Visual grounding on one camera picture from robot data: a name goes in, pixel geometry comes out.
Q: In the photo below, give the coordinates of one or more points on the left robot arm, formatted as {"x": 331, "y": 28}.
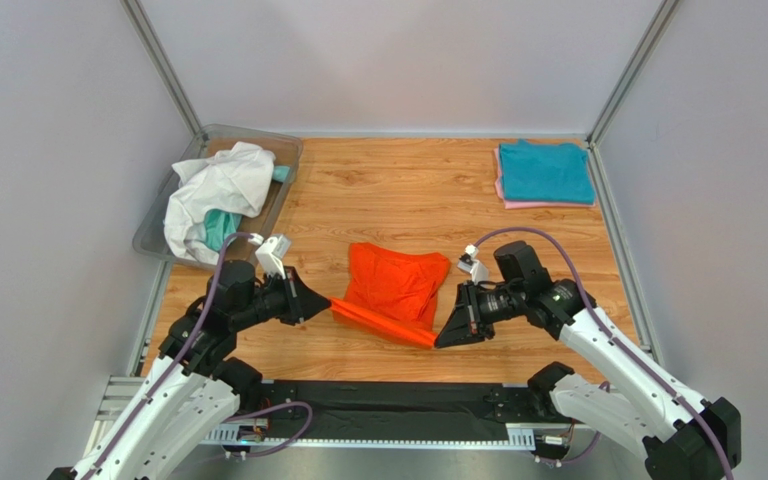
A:
{"x": 195, "y": 384}

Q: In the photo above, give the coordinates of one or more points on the aluminium frame rail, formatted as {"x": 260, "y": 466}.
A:
{"x": 282, "y": 426}

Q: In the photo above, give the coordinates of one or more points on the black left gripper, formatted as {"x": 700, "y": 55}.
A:
{"x": 302, "y": 301}

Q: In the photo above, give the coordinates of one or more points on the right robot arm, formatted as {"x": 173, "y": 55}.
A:
{"x": 677, "y": 432}

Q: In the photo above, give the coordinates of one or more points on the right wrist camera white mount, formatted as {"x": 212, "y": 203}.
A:
{"x": 469, "y": 263}

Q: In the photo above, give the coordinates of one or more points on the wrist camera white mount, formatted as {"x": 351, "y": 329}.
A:
{"x": 270, "y": 253}
{"x": 469, "y": 263}

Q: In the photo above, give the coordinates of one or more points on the white t-shirt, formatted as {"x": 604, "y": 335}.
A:
{"x": 212, "y": 197}

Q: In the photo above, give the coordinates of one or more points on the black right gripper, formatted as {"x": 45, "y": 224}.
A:
{"x": 468, "y": 313}

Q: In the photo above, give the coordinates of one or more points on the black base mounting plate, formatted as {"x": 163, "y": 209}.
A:
{"x": 344, "y": 410}

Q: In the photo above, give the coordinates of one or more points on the folded blue t-shirt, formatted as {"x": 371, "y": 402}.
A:
{"x": 544, "y": 173}

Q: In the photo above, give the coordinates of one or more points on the orange t-shirt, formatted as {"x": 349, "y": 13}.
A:
{"x": 392, "y": 295}

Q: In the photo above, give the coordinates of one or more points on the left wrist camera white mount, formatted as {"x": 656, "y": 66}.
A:
{"x": 270, "y": 253}

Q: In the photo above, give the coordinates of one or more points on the teal green t-shirt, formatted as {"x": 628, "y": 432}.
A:
{"x": 241, "y": 191}

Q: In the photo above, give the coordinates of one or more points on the folded pink t-shirt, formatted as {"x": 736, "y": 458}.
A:
{"x": 513, "y": 204}

